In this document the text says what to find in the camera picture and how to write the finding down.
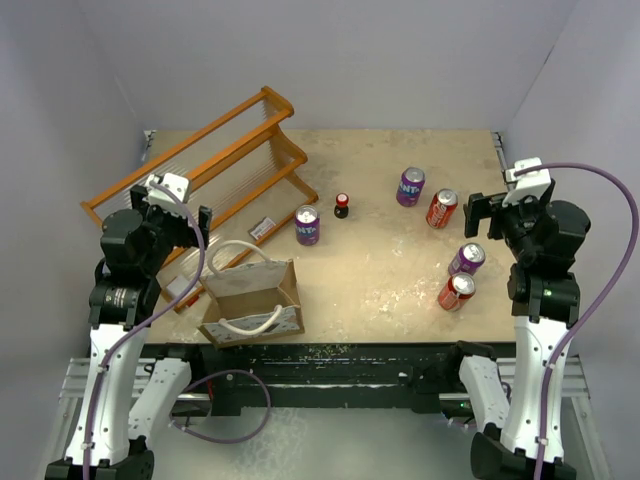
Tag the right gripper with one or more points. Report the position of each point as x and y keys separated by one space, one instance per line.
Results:
x=480 y=206

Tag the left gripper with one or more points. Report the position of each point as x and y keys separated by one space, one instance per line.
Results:
x=188 y=234

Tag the red coke can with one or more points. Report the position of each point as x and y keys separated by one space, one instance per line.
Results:
x=459 y=288
x=442 y=207

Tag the purple fanta can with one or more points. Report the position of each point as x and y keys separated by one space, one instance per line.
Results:
x=410 y=186
x=468 y=259
x=307 y=225

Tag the canvas jute tote bag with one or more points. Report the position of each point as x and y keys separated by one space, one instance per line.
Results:
x=252 y=302

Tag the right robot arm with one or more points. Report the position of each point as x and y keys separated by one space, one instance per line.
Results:
x=519 y=430

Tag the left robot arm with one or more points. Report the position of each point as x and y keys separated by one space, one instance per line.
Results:
x=114 y=432

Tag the orange wooden shelf rack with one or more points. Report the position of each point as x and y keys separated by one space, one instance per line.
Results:
x=241 y=165

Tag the small white card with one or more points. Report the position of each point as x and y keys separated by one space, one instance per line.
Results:
x=176 y=286

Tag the white red labelled packet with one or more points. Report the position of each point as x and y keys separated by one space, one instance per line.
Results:
x=262 y=228

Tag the small red-capped sauce bottle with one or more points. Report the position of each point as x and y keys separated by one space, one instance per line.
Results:
x=341 y=209

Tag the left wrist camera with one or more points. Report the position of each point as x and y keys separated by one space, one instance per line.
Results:
x=178 y=185

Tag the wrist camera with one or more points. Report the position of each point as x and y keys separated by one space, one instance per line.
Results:
x=525 y=178
x=178 y=185

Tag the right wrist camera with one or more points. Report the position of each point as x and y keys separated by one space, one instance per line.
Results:
x=525 y=178

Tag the black aluminium base frame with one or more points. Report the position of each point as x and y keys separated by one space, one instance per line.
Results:
x=423 y=378

